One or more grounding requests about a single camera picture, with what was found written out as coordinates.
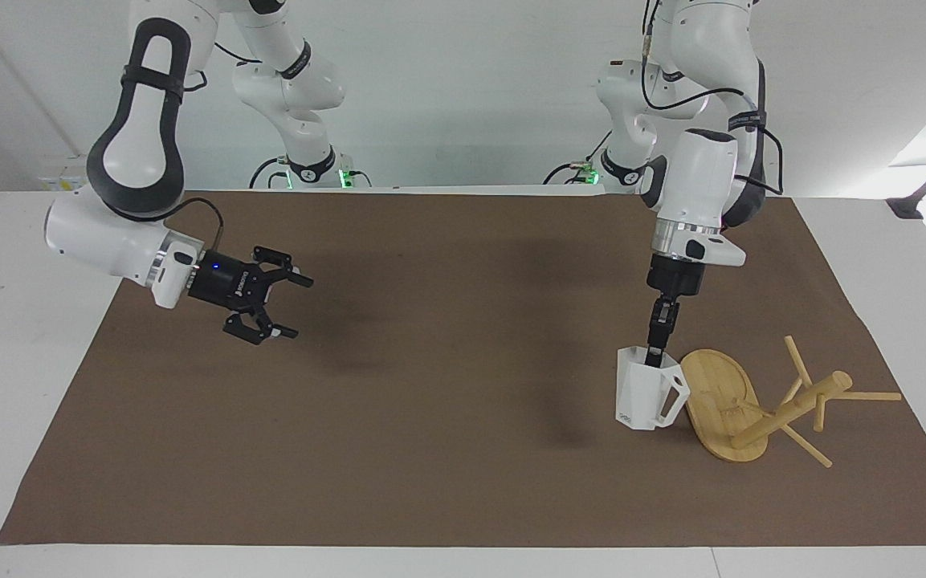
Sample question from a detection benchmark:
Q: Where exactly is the wooden cup rack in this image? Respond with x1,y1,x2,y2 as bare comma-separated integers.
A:
680,335,903,469

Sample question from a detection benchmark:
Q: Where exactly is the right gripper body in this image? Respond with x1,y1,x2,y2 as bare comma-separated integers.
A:
187,250,272,316

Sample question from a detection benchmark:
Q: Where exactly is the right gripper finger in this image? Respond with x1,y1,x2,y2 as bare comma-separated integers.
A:
222,303,300,346
251,246,316,290

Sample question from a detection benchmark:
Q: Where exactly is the white angular cup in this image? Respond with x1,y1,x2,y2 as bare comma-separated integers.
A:
614,345,690,432

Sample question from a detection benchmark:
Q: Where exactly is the black cable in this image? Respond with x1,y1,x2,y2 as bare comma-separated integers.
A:
640,0,785,198
249,156,293,190
543,131,614,186
162,197,225,262

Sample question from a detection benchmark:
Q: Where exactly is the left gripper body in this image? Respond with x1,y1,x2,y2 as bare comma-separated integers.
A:
646,254,706,300

